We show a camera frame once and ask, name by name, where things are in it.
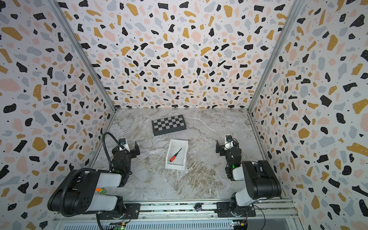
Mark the black knob on rail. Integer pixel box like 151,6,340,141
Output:
194,203,203,212

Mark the black corrugated cable hose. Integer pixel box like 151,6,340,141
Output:
59,132,130,218

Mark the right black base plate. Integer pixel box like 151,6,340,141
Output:
215,201,256,218

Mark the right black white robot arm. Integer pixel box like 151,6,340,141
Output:
216,136,282,212

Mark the red black screwdriver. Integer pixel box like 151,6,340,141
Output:
169,148,182,162

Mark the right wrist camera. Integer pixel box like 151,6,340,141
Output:
224,135,234,150

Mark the aluminium mounting rail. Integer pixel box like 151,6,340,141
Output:
50,198,303,230

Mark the white plastic bin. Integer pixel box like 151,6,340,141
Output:
165,139,189,171

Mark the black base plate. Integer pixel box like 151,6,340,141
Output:
215,201,256,218
98,203,141,221

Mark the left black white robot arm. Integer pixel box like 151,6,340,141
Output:
47,139,140,219

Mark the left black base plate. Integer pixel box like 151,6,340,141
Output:
98,203,141,221

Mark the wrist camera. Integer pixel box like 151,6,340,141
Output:
224,135,234,150
118,138,130,152

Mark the black white chessboard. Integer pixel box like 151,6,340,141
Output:
151,115,186,136

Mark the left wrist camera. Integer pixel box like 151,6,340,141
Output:
118,138,130,152

